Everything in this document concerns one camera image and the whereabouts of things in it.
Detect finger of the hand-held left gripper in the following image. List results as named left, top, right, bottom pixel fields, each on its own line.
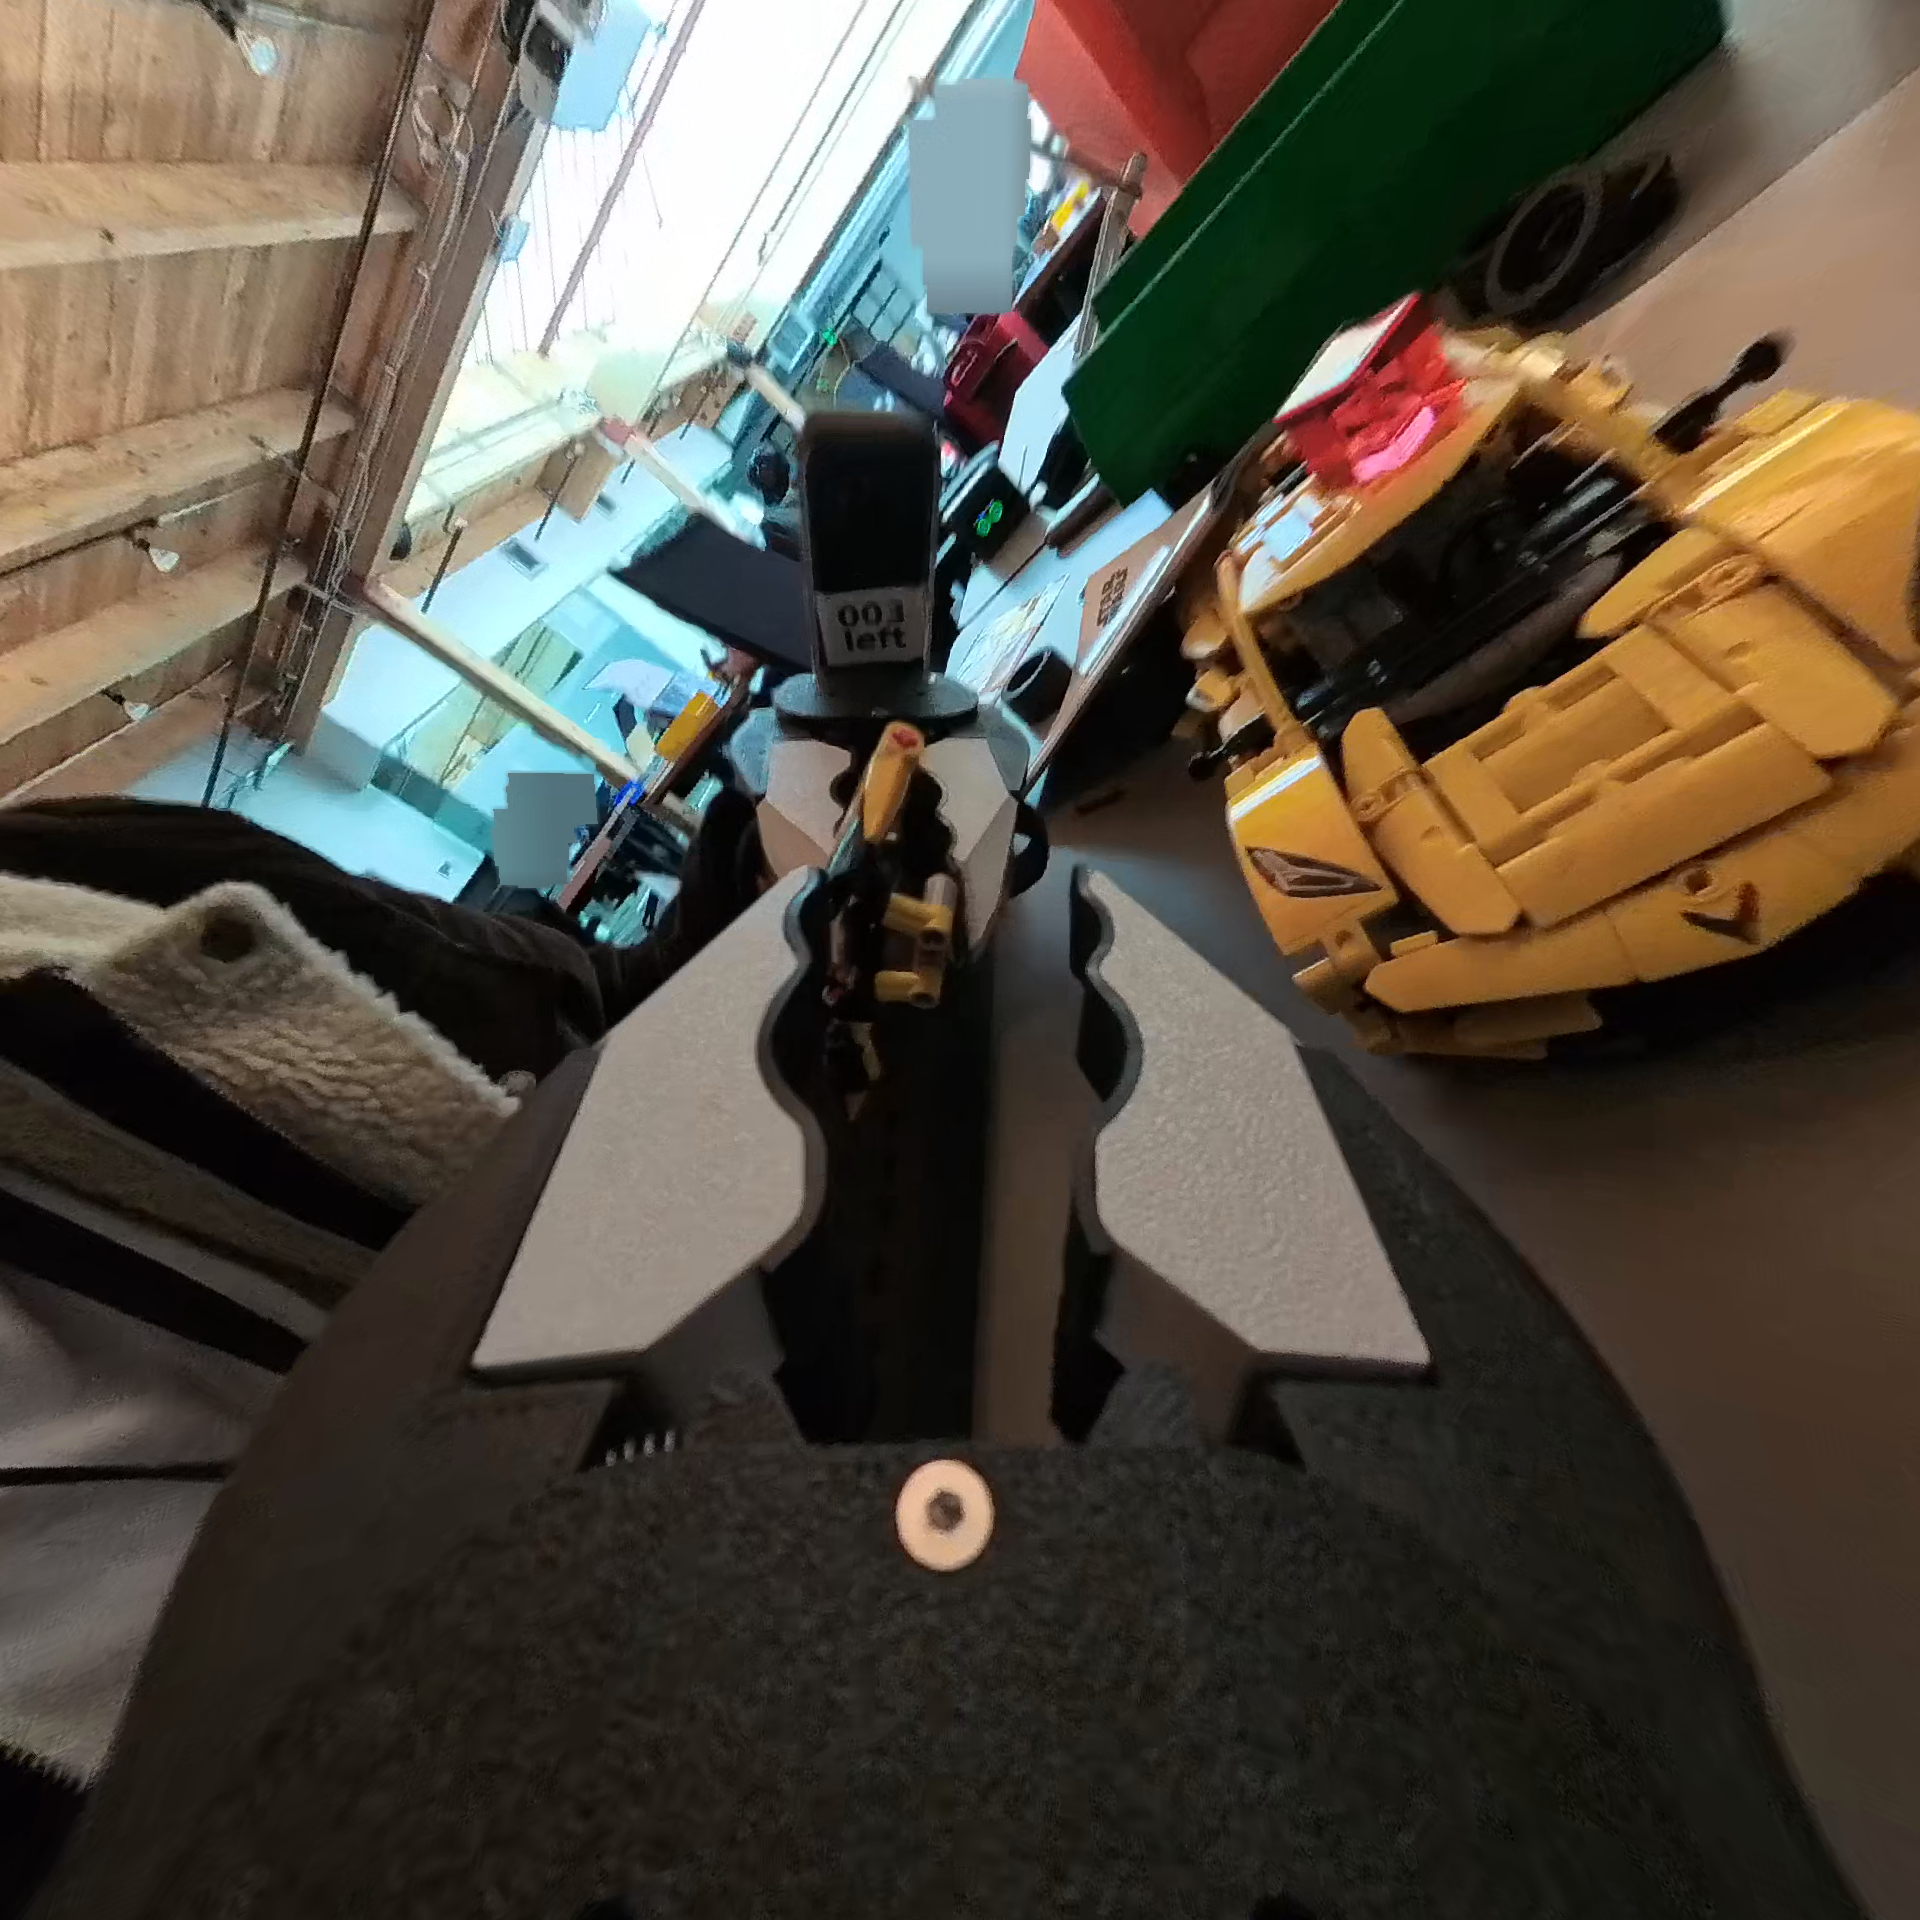
left=918, top=745, right=1028, bottom=957
left=754, top=739, right=866, bottom=888

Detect yellow brick sports car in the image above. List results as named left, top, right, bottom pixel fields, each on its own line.
left=1181, top=323, right=1920, bottom=1065

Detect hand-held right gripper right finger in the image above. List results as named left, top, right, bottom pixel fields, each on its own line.
left=1056, top=866, right=1434, bottom=1449

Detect red translucent cube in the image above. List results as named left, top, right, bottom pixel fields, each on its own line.
left=1276, top=293, right=1478, bottom=490

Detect small black display device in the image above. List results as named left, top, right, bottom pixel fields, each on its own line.
left=938, top=451, right=1028, bottom=564

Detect silver instruction booklet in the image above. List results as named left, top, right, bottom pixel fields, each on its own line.
left=1035, top=481, right=1248, bottom=783

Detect yellow black brick subassembly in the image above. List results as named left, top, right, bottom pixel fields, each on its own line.
left=816, top=721, right=958, bottom=1128

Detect dark red bag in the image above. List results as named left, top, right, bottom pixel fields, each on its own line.
left=944, top=306, right=1023, bottom=449

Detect white paper sheets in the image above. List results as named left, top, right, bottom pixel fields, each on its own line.
left=997, top=323, right=1114, bottom=496

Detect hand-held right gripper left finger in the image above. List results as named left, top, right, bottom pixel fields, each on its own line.
left=468, top=861, right=863, bottom=1449

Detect red plastic bin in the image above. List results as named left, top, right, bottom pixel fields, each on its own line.
left=1012, top=0, right=1352, bottom=203

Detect green plastic bin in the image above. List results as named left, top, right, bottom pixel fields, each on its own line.
left=1062, top=0, right=1728, bottom=511

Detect person's fleece jacket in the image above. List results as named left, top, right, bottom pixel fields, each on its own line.
left=0, top=795, right=602, bottom=1787

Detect black office chair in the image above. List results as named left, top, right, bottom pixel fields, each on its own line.
left=613, top=525, right=811, bottom=681

